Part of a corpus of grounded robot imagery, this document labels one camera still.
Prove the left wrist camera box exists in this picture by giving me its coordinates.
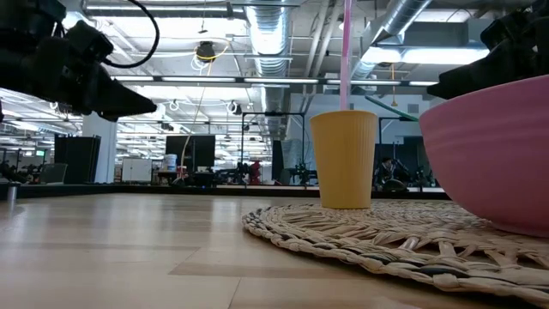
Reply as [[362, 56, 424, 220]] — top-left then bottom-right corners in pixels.
[[63, 19, 115, 65]]

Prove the person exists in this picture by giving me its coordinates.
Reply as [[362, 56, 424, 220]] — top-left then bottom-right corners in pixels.
[[376, 156, 401, 191]]

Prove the white pillar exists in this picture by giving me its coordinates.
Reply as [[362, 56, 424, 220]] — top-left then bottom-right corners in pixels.
[[81, 112, 118, 185]]

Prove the long ceiling light strip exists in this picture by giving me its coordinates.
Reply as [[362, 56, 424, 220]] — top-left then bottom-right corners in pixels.
[[110, 74, 439, 88]]

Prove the pink bowl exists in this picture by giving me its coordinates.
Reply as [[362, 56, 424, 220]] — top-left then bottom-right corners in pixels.
[[419, 75, 549, 239]]

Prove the slanted silver air duct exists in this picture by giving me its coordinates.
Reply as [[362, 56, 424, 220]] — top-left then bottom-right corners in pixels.
[[350, 0, 434, 81]]

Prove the pink drinking straw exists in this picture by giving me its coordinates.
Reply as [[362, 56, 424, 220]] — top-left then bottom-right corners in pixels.
[[339, 0, 353, 112]]

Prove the silver ribbed air duct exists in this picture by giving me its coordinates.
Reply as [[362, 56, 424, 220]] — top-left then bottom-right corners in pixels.
[[246, 0, 293, 138]]

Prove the round woven placemat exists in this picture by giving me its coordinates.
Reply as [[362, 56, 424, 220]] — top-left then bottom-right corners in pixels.
[[241, 199, 549, 306]]

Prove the black ceiling camera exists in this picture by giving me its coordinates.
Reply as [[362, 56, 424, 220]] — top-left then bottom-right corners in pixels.
[[195, 40, 216, 64]]

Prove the yellow ribbed cup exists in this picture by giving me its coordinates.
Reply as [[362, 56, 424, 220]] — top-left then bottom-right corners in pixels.
[[309, 110, 379, 210]]

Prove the black panel screen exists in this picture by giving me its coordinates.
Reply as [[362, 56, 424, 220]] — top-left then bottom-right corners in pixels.
[[165, 135, 216, 173]]

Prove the black cabinet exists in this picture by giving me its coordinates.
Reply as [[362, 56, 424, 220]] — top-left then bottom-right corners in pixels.
[[54, 135, 102, 185]]

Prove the white cabinet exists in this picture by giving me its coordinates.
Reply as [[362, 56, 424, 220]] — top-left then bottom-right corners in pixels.
[[121, 157, 153, 184]]

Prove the black rig frame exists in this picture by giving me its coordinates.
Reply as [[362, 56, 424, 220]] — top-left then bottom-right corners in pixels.
[[240, 112, 306, 186]]

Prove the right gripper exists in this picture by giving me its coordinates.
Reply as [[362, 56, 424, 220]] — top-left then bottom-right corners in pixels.
[[426, 0, 549, 100]]

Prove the black aluminium table frame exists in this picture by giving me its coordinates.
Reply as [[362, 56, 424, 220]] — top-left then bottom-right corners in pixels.
[[0, 183, 451, 201]]

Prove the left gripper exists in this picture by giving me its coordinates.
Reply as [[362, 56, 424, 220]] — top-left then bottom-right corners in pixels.
[[0, 0, 158, 123]]

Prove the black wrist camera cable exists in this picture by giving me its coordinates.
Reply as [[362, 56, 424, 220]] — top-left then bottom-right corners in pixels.
[[102, 0, 160, 70]]

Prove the yellow hanging cord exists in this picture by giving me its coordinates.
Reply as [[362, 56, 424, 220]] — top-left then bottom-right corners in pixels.
[[389, 63, 399, 107]]

